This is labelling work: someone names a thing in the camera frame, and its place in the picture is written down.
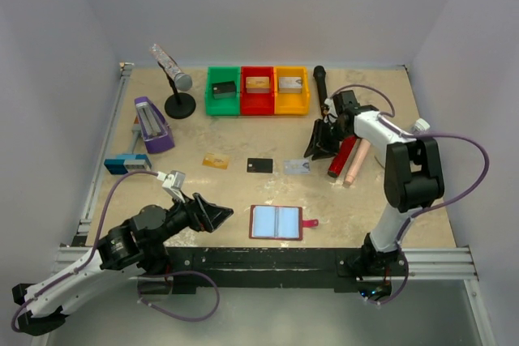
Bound blue grey block toy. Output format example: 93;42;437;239
103;116;154;177

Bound tan card in red bin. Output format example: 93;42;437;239
245;76;270;94

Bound black card from holder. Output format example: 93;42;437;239
247;158;273;173

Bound black microphone stand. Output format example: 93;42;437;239
158;62;196;119

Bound red microphone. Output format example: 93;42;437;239
328;135;357;178

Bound red plastic bin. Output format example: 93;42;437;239
240;66;275;116

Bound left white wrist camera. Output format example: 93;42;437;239
157;170;186;203

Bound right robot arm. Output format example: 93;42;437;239
304;88;444;277

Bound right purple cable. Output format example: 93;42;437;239
330;84;491;250

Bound glitter silver microphone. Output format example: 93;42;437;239
149;44;192;92

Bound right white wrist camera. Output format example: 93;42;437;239
323;97;337;120

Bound green plastic bin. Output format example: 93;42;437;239
204;66;241;116

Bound yellow plastic bin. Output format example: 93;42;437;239
273;66;311;116

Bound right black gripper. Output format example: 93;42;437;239
304;117;353;160

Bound silver card from holder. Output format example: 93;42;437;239
283;159;311;175

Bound pink microphone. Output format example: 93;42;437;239
343;139;371;187

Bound aluminium frame rail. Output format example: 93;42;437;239
30;62;135;346

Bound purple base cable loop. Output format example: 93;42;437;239
136;271;221;322

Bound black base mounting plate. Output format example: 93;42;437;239
121;246;410;295

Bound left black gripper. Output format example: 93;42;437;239
148;189;234;249

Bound red leather card holder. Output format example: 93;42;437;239
249;205;320;241

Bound black microphone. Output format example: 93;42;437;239
313;65;328;117

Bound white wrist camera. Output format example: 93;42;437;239
157;170;186;203
323;97;337;120

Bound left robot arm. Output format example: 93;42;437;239
11;193;234;336

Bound black card in green bin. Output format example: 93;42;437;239
212;81;237;100

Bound silver card in yellow bin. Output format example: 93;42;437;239
278;76;303;94

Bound tan card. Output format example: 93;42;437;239
245;76;270;94
202;152;230;169

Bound white metronome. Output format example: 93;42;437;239
375;118;431;168

